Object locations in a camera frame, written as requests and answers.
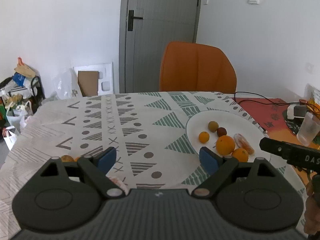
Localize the brown cardboard piece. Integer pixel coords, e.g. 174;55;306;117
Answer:
78;71;99;96

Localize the orange chair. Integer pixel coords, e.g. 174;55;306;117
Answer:
159;41;237;94

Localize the white shopping bag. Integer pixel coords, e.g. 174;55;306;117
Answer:
2;126;19;150

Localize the small green fruit on plate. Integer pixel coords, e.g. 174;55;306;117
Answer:
208;121;219;133

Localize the white round plate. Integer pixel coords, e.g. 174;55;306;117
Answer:
185;110;271;162

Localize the black cable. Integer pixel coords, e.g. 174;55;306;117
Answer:
233;90;304;107

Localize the dark red plum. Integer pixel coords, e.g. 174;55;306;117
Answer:
216;127;227;137

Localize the black metal rack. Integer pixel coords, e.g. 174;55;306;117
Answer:
30;75;45;106

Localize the translucent plastic cup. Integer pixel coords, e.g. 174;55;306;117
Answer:
297;112;320;146

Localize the brown paper bag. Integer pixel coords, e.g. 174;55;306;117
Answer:
14;57;36;79

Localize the peeled pomelo segment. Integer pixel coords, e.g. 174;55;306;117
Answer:
107;176;129;195

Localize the grey door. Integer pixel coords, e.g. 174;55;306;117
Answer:
119;0;201;93

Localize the clear plastic bag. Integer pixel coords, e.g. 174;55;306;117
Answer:
52;68;82;100

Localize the brownish green kiwi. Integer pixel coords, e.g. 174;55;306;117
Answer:
61;155;75;162

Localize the patterned white tablecloth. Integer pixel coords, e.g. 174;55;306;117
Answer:
0;90;307;240

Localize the black door handle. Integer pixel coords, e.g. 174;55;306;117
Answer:
127;10;143;31

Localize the red orange table mat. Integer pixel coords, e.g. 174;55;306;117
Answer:
235;96;301;145

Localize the large orange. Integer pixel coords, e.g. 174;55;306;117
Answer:
216;135;235;156

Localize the small peeled citrus piece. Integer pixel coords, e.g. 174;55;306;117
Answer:
234;133;255;155

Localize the person's right hand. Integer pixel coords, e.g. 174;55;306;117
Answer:
304;181;320;235

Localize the white power adapter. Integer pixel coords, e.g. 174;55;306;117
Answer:
287;105;308;120

